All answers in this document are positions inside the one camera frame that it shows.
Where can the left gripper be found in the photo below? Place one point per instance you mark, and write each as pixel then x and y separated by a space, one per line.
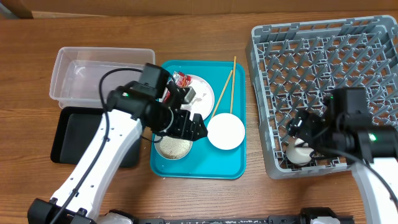
pixel 182 130

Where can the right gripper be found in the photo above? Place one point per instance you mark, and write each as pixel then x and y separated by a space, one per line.
pixel 303 127

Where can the grey bowl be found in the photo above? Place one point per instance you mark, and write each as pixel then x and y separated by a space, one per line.
pixel 171 149

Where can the white rice pile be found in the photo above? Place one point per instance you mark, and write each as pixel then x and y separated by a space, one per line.
pixel 172 147

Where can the large white plate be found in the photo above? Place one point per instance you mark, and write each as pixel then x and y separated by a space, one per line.
pixel 204 99

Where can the small white cup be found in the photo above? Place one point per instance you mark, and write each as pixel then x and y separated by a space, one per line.
pixel 298 152

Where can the medium white bowl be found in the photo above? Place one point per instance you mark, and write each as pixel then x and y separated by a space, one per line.
pixel 226 131

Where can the red snack wrapper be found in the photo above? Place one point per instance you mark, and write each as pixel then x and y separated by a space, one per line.
pixel 182 80

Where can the wooden chopstick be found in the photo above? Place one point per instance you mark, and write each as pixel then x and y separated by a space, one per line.
pixel 222 93
pixel 232 85

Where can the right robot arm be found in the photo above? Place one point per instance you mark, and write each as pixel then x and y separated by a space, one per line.
pixel 346 130

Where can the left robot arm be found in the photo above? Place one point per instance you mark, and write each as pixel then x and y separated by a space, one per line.
pixel 154 101

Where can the grey dishwasher rack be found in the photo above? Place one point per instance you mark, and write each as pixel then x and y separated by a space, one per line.
pixel 294 66

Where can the teal serving tray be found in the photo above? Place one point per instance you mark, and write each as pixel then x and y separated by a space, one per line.
pixel 204 160

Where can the black rectangular tray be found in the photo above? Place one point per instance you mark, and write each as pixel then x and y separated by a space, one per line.
pixel 76 128

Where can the clear plastic bin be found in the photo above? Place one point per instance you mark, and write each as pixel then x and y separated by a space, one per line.
pixel 77 72

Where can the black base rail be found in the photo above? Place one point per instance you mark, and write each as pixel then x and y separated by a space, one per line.
pixel 306 215

